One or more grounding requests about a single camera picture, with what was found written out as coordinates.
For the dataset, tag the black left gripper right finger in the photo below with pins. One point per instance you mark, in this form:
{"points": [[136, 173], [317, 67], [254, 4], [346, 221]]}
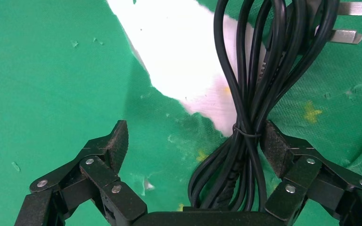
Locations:
{"points": [[296, 162]]}

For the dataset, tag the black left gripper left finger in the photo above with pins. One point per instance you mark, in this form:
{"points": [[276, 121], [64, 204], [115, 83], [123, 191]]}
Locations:
{"points": [[106, 146]]}

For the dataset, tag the green torn table cloth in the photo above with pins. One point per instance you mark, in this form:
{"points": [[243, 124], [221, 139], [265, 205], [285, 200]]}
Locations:
{"points": [[43, 78]]}

